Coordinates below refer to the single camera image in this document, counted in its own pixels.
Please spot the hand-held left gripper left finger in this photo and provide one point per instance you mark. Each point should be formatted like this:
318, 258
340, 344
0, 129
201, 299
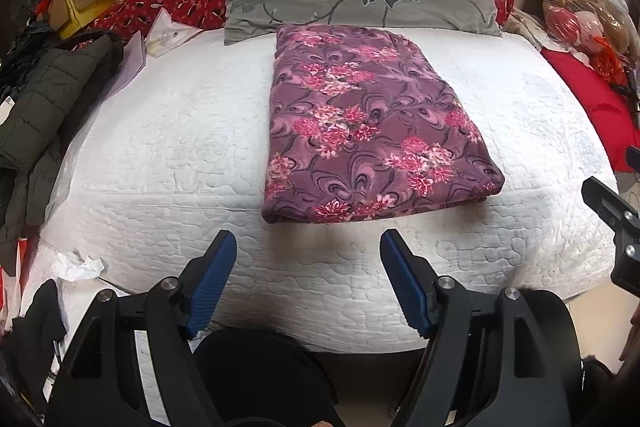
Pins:
215, 277

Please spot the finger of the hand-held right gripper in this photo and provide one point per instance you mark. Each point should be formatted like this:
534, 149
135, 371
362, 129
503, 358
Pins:
602, 202

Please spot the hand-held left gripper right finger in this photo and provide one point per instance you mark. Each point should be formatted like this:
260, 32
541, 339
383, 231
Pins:
405, 287

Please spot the purple floral garment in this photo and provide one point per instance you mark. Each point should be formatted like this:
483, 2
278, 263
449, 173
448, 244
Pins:
375, 117

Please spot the crumpled white tissue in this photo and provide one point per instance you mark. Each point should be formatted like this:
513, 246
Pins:
80, 268

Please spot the white quilted bedspread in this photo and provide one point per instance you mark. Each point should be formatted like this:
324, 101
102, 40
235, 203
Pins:
175, 132

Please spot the black cloth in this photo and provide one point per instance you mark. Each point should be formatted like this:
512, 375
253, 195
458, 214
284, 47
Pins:
40, 337

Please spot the beige cloth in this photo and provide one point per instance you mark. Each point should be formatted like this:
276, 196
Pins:
525, 29

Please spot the plastic bag of plush toys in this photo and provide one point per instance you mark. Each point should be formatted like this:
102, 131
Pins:
580, 2

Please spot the white paper sheet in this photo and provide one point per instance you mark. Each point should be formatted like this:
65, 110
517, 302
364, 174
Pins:
131, 57

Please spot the olive puffer jacket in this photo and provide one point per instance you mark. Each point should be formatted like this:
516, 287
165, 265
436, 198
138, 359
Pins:
45, 107

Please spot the clear plastic packet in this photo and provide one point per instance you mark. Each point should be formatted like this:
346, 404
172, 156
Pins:
167, 32

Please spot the yellow box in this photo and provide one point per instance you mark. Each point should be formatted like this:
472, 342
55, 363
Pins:
85, 14

